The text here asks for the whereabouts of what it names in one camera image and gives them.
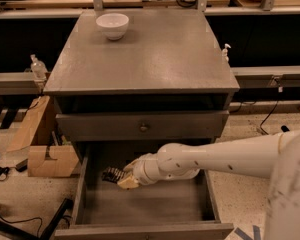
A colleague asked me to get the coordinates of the black stand leg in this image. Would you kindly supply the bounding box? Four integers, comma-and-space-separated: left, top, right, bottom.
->
281, 125, 290, 132
0, 198, 74, 240

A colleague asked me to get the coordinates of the black stand leg left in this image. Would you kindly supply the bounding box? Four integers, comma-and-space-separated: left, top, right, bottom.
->
0, 198, 74, 240

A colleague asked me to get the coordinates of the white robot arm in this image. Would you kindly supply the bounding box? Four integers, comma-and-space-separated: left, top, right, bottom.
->
118, 130, 300, 240

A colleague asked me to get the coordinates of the closed grey top drawer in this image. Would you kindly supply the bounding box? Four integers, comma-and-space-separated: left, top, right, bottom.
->
56, 111, 229, 142

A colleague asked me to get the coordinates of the small white pump bottle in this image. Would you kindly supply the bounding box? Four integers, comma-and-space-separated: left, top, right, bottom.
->
222, 43, 231, 62

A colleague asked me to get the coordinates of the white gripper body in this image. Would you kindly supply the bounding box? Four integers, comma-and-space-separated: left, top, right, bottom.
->
133, 153, 163, 185

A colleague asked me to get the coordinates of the grey wooden drawer cabinet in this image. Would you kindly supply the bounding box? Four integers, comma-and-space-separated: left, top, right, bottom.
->
44, 9, 239, 157

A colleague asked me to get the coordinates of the open grey middle drawer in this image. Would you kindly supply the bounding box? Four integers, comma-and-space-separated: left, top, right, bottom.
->
55, 141, 234, 240

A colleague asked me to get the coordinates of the clear sanitizer pump bottle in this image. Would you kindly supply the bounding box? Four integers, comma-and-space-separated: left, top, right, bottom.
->
30, 54, 48, 80

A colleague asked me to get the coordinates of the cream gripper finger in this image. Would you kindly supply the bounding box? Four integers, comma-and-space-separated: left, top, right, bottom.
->
117, 177, 139, 190
123, 159, 138, 172

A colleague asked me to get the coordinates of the black cable on floor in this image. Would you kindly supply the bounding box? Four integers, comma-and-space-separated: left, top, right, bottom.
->
0, 202, 44, 238

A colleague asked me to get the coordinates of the brown cardboard box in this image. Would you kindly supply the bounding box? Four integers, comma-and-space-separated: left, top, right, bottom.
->
27, 145, 79, 177

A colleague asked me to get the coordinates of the black stand leg right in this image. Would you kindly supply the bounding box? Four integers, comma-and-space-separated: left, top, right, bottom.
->
281, 125, 290, 132

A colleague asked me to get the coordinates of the round metal drawer knob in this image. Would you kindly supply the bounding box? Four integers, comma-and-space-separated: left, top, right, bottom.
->
139, 123, 149, 132

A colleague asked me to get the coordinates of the blue tape mark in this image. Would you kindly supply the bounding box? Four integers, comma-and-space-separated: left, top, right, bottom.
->
233, 225, 262, 240

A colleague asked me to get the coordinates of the white ceramic bowl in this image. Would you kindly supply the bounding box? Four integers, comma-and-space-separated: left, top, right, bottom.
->
96, 13, 129, 40

